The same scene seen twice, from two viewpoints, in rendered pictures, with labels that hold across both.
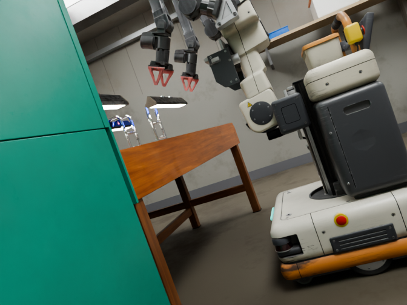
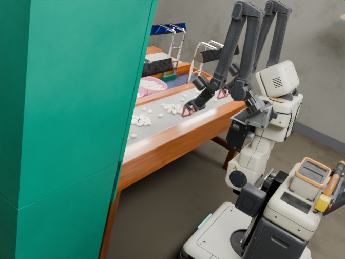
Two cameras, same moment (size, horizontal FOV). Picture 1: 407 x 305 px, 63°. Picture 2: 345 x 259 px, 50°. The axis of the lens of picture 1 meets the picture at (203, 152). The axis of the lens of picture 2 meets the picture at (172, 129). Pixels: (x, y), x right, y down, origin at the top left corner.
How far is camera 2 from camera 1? 1.20 m
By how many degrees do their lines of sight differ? 28
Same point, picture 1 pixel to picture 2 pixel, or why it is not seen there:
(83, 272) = (60, 244)
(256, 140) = not seen: hidden behind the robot
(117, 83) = not seen: outside the picture
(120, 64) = not seen: outside the picture
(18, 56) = (84, 139)
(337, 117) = (265, 235)
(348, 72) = (292, 223)
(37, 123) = (75, 176)
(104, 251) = (76, 233)
